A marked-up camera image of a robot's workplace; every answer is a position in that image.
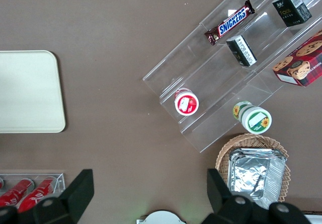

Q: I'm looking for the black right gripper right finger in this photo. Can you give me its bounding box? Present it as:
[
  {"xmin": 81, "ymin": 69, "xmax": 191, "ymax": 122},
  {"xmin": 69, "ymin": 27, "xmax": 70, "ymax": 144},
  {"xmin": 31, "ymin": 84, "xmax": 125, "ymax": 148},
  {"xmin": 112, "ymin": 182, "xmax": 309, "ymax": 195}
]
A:
[{"xmin": 202, "ymin": 168, "xmax": 312, "ymax": 224}]

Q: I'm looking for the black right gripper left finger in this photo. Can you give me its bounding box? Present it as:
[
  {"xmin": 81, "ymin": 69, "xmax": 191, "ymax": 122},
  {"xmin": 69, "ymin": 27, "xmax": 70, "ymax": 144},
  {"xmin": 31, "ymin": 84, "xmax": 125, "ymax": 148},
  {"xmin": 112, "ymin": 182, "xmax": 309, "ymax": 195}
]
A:
[{"xmin": 0, "ymin": 169, "xmax": 95, "ymax": 224}]

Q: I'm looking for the woven wicker basket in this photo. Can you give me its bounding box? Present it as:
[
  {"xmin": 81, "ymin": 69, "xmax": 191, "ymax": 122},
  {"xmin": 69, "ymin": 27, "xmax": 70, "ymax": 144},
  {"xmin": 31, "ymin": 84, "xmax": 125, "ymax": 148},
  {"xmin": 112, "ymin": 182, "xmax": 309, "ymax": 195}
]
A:
[{"xmin": 215, "ymin": 133, "xmax": 291, "ymax": 203}]

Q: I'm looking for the cream plastic tray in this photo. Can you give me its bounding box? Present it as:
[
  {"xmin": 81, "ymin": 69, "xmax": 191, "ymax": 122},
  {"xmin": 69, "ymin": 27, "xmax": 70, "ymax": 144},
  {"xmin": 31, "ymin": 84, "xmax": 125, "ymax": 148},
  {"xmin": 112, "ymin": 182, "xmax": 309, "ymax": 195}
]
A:
[{"xmin": 0, "ymin": 50, "xmax": 66, "ymax": 134}]

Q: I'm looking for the clear acrylic can holder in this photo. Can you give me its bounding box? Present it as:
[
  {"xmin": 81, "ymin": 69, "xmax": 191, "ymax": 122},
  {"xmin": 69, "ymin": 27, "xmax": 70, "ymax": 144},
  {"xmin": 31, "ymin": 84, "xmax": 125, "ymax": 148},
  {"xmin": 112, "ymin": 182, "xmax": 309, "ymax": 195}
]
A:
[{"xmin": 0, "ymin": 173, "xmax": 66, "ymax": 197}]

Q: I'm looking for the aluminium foil container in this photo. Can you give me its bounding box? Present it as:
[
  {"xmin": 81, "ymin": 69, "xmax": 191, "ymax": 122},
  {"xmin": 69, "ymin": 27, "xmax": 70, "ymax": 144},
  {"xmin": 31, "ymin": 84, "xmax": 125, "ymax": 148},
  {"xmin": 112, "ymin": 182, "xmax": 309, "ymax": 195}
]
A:
[{"xmin": 226, "ymin": 147, "xmax": 288, "ymax": 210}]

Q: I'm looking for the red cola can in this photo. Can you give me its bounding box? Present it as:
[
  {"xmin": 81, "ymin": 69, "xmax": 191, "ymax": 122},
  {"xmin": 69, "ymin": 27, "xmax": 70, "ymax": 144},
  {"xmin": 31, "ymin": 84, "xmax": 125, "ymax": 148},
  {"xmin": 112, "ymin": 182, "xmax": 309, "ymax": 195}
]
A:
[
  {"xmin": 18, "ymin": 176, "xmax": 57, "ymax": 213},
  {"xmin": 0, "ymin": 179, "xmax": 35, "ymax": 208}
]

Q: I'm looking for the green sunflower yogurt cup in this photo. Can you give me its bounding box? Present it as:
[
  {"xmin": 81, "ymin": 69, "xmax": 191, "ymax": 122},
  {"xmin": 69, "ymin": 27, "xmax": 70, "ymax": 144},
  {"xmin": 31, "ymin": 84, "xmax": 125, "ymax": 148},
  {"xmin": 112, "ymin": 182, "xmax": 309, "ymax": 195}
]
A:
[{"xmin": 232, "ymin": 101, "xmax": 273, "ymax": 134}]

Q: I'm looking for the red strawberry yogurt cup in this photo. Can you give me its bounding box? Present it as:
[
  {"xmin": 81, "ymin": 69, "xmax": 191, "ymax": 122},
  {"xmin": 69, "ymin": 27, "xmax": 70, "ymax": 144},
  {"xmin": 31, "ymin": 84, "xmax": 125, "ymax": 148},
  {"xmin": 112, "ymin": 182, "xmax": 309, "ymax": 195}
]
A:
[{"xmin": 174, "ymin": 87, "xmax": 200, "ymax": 116}]

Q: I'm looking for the clear acrylic tiered display stand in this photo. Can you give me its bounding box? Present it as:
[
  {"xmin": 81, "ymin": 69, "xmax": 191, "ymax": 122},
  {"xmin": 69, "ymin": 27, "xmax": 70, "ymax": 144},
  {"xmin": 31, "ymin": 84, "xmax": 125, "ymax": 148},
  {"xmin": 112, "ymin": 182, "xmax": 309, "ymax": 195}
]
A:
[{"xmin": 142, "ymin": 0, "xmax": 322, "ymax": 154}]

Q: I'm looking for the small black carton box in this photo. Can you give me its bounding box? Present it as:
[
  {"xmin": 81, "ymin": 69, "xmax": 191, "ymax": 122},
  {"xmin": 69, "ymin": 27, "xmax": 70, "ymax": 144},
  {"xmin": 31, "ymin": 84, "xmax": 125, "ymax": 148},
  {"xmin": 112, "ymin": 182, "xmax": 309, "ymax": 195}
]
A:
[{"xmin": 225, "ymin": 35, "xmax": 258, "ymax": 67}]

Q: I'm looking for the red plaid cookie box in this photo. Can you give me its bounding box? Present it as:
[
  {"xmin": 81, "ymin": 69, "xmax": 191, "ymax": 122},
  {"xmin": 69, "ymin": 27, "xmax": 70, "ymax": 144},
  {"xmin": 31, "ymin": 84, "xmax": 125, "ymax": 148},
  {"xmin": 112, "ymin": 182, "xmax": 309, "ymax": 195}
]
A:
[{"xmin": 272, "ymin": 30, "xmax": 322, "ymax": 88}]

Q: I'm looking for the Snickers chocolate bar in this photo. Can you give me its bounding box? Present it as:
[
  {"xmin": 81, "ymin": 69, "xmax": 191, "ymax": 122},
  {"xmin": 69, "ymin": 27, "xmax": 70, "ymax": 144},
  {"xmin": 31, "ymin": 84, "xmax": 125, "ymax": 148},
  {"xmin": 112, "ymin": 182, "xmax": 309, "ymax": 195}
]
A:
[{"xmin": 204, "ymin": 0, "xmax": 256, "ymax": 46}]

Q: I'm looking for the black Face tissue box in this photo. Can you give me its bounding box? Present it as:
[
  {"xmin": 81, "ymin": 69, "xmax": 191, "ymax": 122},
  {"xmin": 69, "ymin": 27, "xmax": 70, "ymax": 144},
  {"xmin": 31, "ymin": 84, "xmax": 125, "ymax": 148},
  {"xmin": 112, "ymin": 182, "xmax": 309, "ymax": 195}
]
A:
[{"xmin": 272, "ymin": 0, "xmax": 313, "ymax": 28}]

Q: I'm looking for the white round base plate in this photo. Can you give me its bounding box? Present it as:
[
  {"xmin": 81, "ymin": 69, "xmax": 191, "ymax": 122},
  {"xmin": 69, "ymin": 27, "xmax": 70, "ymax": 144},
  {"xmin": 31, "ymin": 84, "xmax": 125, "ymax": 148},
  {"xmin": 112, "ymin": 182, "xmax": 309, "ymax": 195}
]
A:
[{"xmin": 136, "ymin": 209, "xmax": 186, "ymax": 224}]

